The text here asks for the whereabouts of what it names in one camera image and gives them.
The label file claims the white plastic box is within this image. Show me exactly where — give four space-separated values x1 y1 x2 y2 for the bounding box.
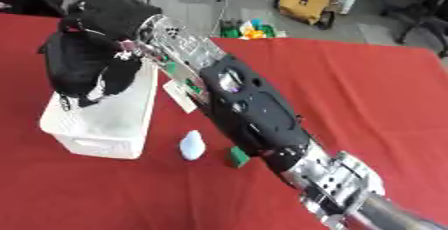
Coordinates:
38 61 161 160

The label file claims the white paper tag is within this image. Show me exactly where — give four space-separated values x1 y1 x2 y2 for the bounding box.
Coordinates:
161 79 200 114

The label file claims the pale blue soft object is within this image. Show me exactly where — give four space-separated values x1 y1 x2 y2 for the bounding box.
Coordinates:
178 129 207 162

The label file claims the green block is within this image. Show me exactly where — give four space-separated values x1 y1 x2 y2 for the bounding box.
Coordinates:
224 146 252 169

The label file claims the pile of colourful toys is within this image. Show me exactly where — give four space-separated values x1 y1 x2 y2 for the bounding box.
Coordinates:
218 17 287 40

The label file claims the yellow bag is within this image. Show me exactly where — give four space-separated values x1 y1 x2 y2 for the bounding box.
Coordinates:
274 0 340 26

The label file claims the black office chair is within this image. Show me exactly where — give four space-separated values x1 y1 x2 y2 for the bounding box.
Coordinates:
378 0 448 58

